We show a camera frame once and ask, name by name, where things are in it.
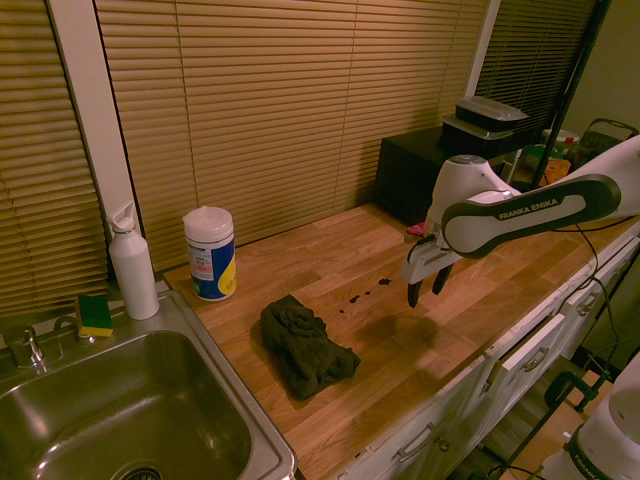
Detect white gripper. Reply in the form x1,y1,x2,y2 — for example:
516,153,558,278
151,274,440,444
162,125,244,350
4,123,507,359
399,233,458,309

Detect dark green terry towel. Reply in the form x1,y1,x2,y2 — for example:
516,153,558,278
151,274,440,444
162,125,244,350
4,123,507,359
259,293,363,401

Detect dark liquid spill drops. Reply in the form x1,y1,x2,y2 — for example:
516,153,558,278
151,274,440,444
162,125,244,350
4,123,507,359
339,276,394,316

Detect black cabinet box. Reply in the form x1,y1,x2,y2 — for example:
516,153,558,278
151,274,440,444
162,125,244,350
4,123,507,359
376,130,522,227

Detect white drawer cabinet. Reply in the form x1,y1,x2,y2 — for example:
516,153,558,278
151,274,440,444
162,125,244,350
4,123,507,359
343,224,640,480

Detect black lidded food container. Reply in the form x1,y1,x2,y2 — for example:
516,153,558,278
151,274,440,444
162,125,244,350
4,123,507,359
454,95,531,133
440,113,516,147

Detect green package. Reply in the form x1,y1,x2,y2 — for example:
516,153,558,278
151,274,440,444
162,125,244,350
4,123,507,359
521,143,552,175

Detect orange box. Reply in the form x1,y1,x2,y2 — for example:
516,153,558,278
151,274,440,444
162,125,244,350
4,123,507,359
543,157,574,187

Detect dark green clamp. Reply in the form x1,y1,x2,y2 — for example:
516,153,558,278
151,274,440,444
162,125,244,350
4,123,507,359
543,368,617,415

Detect white plastic tub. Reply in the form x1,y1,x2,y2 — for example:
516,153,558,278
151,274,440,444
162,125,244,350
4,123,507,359
541,128,582,151

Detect disinfecting wipes canister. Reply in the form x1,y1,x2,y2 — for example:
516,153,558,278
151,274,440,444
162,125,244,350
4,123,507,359
182,204,238,302

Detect wide beige window blind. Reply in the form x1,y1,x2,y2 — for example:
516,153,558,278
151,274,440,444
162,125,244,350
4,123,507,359
93,0,494,274

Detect black tripod pole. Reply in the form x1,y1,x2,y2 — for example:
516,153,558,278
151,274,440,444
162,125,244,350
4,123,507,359
528,0,614,190

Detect dark shaded window blind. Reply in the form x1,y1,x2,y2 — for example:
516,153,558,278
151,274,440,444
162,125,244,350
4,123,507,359
473,0,599,147

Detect white water bottle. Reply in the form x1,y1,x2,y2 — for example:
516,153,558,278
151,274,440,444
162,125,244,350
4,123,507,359
105,200,161,321

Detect stainless steel sink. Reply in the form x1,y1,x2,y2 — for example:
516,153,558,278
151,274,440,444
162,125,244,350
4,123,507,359
0,289,299,480

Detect green and yellow sponge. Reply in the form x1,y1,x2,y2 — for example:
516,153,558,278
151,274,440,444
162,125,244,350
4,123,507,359
75,293,116,341

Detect narrow beige window blind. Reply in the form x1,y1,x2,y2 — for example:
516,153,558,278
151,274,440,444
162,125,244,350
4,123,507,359
0,0,110,317

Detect metal drawer handle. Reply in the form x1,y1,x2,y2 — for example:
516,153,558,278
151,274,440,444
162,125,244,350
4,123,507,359
396,422,437,462
521,346,551,372
573,293,600,317

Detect black cable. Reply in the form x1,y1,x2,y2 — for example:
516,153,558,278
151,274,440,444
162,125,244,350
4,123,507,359
567,219,640,374

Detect slim white window frame post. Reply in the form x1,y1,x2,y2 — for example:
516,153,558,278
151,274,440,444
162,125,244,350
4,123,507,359
463,0,503,100

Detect wide white window frame post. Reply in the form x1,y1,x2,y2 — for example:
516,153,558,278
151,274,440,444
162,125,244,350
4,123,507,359
44,0,147,242

